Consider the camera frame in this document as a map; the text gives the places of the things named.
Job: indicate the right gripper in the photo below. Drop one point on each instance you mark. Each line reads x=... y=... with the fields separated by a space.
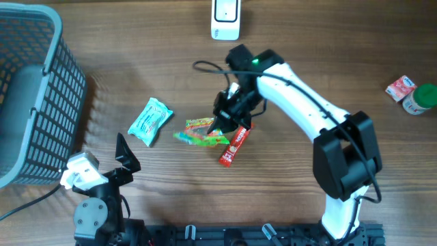
x=231 y=121

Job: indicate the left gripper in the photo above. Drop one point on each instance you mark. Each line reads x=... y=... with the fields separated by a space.
x=130 y=162

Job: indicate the Haribo gummy worms bag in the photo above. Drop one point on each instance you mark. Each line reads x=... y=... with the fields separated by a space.
x=196 y=133

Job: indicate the red Nescafe stick packet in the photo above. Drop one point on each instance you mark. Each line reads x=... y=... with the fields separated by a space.
x=232 y=149

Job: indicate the mint green snack packet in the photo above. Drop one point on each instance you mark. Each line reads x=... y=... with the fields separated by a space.
x=150 y=120

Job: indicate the small red carton box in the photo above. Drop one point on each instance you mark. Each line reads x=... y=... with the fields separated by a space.
x=399 y=89

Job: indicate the green lid jar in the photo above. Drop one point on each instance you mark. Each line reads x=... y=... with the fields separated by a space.
x=420 y=99

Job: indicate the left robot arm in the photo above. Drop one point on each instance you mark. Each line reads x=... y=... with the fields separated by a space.
x=99 y=219

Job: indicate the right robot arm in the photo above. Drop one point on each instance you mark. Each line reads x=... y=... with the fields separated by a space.
x=346 y=156

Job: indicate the white barcode scanner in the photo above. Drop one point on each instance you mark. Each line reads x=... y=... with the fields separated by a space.
x=225 y=19

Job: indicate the grey plastic shopping basket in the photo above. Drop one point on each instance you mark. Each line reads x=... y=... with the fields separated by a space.
x=43 y=90

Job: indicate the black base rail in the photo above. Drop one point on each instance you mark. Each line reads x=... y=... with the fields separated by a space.
x=367 y=234

